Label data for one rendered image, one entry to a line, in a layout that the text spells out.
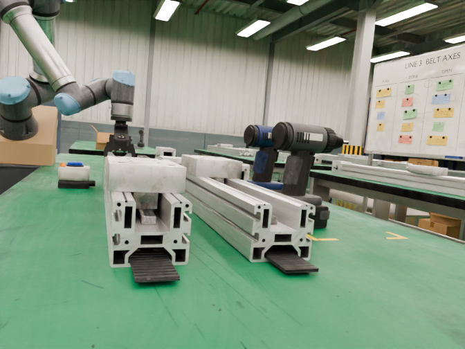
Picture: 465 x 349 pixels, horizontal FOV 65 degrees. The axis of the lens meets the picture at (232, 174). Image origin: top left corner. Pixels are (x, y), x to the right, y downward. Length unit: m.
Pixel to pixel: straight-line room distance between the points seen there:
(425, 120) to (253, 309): 3.65
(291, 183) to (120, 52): 11.83
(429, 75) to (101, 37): 10.16
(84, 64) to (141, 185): 11.87
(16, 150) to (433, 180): 1.99
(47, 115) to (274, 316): 1.62
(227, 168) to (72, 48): 11.71
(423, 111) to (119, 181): 3.64
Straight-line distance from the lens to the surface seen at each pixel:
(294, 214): 0.57
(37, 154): 1.76
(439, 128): 3.85
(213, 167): 0.83
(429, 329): 0.44
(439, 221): 4.74
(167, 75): 12.56
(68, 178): 1.12
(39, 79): 1.69
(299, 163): 0.77
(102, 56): 12.45
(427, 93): 4.01
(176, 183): 0.55
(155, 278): 0.44
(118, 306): 0.40
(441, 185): 2.17
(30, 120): 1.75
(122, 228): 0.48
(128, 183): 0.54
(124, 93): 1.30
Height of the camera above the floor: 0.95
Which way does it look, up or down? 5 degrees down
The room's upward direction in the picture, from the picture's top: 5 degrees clockwise
